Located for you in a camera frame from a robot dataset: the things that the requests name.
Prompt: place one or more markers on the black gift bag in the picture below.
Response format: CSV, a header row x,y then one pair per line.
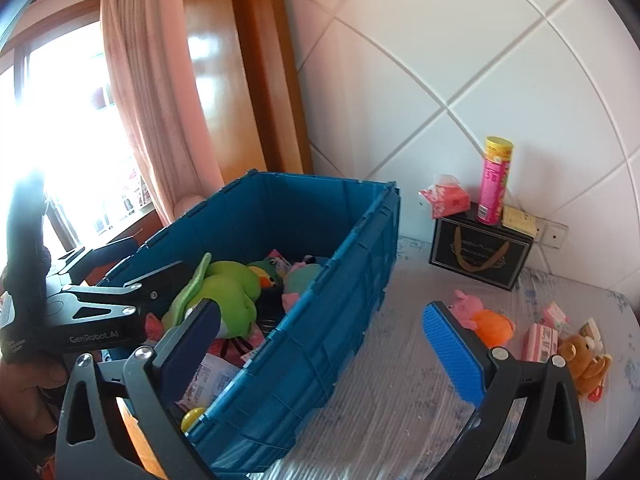
x,y
480,255

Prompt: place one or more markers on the teal and pink plush toy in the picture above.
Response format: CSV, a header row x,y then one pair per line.
x,y
300,280

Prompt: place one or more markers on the wooden wardrobe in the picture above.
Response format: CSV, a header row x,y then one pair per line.
x,y
240,60

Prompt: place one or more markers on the pink tissue box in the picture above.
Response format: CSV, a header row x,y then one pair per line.
x,y
445,200

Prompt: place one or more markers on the pink pig plush toy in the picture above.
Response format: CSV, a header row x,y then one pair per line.
x,y
485,320

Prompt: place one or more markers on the flat yellow box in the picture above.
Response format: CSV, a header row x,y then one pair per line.
x,y
517,220

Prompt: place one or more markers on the window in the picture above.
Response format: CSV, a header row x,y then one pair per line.
x,y
75,135

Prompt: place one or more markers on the yellow ball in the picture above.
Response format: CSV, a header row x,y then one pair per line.
x,y
192,417

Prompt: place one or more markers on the pink curtain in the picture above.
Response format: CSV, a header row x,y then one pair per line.
x,y
155,85

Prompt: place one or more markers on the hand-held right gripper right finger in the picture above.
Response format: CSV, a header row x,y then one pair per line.
x,y
450,345

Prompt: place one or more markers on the pink tissue pack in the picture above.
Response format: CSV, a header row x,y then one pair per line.
x,y
210,375
556,315
540,342

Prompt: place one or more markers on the pink snack canister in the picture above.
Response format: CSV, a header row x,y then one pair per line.
x,y
492,185

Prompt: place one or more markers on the person's left hand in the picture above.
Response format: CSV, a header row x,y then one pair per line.
x,y
25,375

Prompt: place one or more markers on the blue plastic crate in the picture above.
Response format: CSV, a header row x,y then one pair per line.
x,y
325,335

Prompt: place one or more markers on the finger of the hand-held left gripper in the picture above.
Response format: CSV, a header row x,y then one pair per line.
x,y
130,297
100,252

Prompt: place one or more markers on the brown bear plush toy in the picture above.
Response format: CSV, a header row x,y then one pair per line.
x,y
582,360

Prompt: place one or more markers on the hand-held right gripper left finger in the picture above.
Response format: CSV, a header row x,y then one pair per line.
x,y
200,335

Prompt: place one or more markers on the green bird plush toy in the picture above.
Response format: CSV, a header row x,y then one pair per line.
x,y
267,275

